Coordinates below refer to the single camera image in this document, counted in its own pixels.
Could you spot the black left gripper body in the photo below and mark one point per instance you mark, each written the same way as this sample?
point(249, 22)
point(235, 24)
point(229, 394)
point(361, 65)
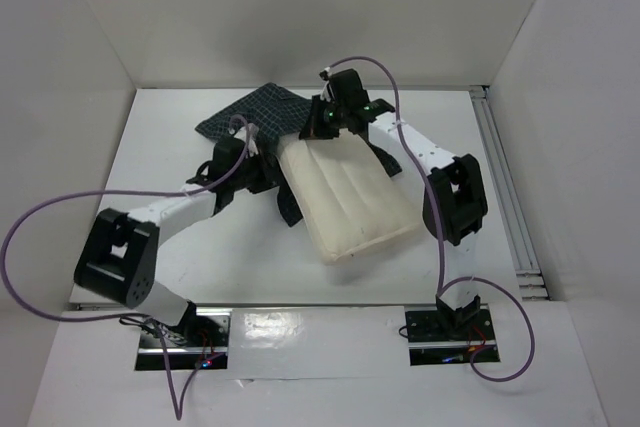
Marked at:
point(252, 176)

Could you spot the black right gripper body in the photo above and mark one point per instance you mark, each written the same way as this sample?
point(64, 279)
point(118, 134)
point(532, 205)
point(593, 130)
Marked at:
point(314, 125)

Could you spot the dark checkered pillowcase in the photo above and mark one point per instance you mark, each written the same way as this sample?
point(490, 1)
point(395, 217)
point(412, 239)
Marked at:
point(276, 112)

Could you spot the cream white pillow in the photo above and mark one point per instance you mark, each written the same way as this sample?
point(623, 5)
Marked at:
point(350, 205)

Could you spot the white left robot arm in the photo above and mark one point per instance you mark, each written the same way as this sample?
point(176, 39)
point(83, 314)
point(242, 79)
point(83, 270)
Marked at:
point(118, 261)

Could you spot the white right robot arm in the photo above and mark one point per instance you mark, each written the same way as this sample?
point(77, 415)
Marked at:
point(454, 200)

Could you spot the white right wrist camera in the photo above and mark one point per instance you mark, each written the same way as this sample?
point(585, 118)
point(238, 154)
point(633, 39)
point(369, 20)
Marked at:
point(326, 94)

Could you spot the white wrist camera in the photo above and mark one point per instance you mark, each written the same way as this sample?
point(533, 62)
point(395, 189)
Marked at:
point(249, 135)
point(326, 94)

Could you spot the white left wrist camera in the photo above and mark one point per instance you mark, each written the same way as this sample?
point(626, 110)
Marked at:
point(249, 135)

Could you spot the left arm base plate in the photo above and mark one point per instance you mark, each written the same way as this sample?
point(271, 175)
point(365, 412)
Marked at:
point(208, 349)

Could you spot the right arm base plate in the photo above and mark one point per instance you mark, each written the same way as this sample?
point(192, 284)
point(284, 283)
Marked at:
point(430, 344)

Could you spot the aluminium frame rail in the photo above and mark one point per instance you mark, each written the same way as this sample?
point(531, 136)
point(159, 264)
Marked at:
point(529, 275)

